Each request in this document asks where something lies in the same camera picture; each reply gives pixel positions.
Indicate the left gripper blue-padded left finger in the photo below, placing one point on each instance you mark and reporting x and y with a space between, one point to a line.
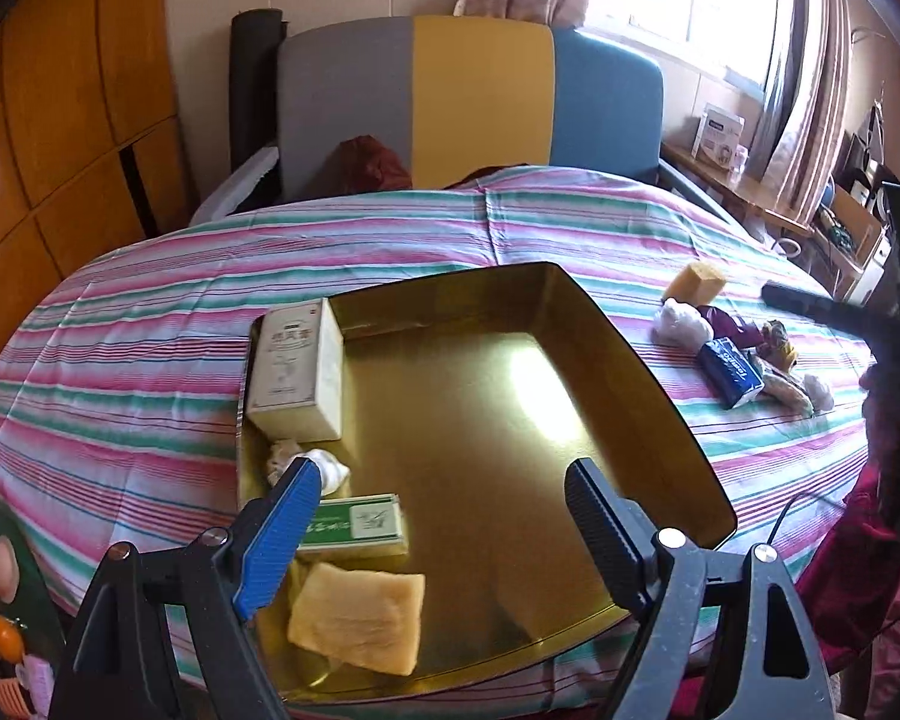
266 534

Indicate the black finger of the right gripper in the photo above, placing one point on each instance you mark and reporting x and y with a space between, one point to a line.
841 316

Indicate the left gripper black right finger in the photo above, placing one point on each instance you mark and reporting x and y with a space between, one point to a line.
616 533

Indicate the yellow knitted sock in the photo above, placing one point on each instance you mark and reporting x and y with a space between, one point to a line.
776 347

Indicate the clear plastic bag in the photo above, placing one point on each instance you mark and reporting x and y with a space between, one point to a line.
681 325

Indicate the person's right hand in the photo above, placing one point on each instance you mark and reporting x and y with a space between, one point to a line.
882 422

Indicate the green and white small box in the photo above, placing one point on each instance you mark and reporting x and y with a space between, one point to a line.
359 527

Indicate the snack packet with comb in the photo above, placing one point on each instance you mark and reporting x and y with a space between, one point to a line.
782 388

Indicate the flat yellow sponge cloth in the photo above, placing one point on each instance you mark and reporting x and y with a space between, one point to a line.
366 619

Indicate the purple foil wrapper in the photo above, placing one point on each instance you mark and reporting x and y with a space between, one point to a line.
743 333

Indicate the blue tissue pack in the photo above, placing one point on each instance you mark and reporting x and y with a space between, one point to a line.
734 380

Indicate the cream medicine box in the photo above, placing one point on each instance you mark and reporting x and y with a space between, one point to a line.
296 379

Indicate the thick yellow sponge block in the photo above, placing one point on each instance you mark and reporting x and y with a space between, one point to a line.
697 284

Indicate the striped bed sheet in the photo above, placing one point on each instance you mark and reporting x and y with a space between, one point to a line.
118 393

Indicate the wooden side desk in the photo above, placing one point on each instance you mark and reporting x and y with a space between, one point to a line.
752 196

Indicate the gold metal tray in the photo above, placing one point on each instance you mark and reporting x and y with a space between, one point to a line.
467 395

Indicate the white carton on desk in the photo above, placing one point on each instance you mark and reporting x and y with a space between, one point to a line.
718 134

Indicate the pink toy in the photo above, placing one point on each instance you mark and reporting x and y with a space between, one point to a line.
9 571

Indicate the orange ball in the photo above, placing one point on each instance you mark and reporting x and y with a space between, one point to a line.
12 648

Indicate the dark red cloth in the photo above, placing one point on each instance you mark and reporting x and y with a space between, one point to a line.
365 165

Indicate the wooden wardrobe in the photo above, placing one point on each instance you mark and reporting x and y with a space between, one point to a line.
91 153

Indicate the grey yellow blue headboard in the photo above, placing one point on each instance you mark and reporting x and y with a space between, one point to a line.
452 94

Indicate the pink striped curtain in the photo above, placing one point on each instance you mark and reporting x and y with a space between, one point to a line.
791 54

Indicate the black rolled mat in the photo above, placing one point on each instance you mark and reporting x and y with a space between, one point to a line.
252 83

